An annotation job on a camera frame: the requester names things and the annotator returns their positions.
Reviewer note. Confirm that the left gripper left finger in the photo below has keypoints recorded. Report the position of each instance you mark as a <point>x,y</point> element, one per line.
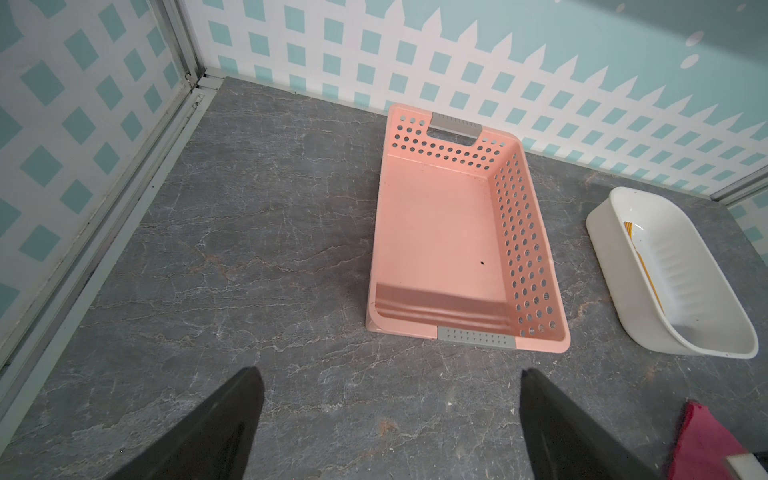
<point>213,441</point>

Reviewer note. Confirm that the magenta paper napkin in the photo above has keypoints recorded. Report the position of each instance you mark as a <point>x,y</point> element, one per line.
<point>702,446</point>

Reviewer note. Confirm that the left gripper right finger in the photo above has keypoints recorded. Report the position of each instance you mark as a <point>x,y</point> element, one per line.
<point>564,442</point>

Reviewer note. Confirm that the pink perforated plastic basket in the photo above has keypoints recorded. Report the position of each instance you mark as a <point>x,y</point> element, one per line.
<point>460,250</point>

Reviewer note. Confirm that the white oval plastic tub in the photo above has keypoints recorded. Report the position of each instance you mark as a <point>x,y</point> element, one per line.
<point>702,314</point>

